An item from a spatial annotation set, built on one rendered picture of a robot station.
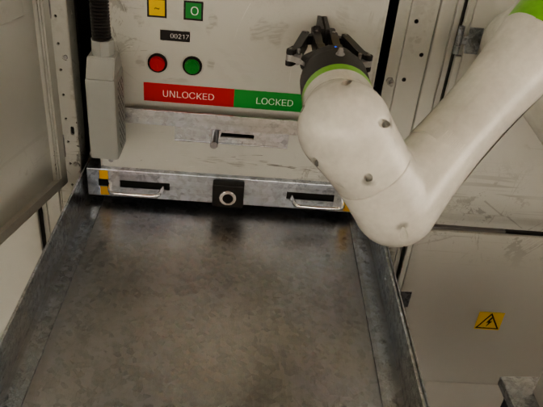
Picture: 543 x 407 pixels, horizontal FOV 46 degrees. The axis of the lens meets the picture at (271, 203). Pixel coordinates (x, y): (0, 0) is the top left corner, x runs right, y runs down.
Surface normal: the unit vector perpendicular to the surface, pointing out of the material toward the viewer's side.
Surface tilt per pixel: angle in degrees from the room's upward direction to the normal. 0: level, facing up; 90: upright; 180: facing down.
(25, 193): 90
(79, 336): 0
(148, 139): 90
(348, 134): 69
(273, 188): 90
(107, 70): 61
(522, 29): 37
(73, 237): 0
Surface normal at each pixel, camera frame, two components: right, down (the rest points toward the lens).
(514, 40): -0.32, -0.45
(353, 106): 0.10, -0.29
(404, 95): 0.00, 0.55
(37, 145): 0.96, 0.22
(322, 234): 0.08, -0.83
